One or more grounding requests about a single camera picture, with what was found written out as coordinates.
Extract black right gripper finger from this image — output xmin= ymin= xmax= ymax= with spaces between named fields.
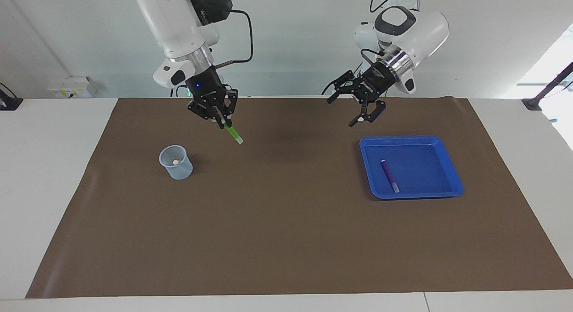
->
xmin=187 ymin=99 xmax=224 ymax=129
xmin=223 ymin=89 xmax=239 ymax=127

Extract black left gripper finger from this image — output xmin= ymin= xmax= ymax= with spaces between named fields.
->
xmin=327 ymin=71 xmax=362 ymax=104
xmin=349 ymin=99 xmax=386 ymax=128

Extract green highlighter pen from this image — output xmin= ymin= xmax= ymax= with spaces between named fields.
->
xmin=222 ymin=123 xmax=244 ymax=145

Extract purple highlighter pen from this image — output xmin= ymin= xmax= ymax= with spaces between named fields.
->
xmin=381 ymin=159 xmax=400 ymax=193

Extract translucent plastic cup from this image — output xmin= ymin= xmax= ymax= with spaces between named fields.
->
xmin=159 ymin=145 xmax=194 ymax=180

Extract blue plastic tray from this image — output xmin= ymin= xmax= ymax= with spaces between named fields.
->
xmin=359 ymin=135 xmax=464 ymax=200

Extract brown table mat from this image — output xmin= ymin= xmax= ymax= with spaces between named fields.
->
xmin=26 ymin=96 xmax=573 ymax=299

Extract black angled stand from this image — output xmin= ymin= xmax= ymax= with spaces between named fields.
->
xmin=522 ymin=61 xmax=573 ymax=111

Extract small black table clamp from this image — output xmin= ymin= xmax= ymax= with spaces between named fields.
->
xmin=0 ymin=82 xmax=24 ymax=111

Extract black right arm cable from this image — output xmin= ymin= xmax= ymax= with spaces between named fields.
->
xmin=210 ymin=10 xmax=253 ymax=71

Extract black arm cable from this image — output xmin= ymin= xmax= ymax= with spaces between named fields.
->
xmin=360 ymin=0 xmax=421 ymax=68
xmin=210 ymin=10 xmax=253 ymax=71

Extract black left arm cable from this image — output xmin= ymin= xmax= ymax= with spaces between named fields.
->
xmin=360 ymin=0 xmax=421 ymax=68

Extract white wall socket box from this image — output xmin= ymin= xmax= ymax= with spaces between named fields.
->
xmin=48 ymin=76 xmax=97 ymax=98

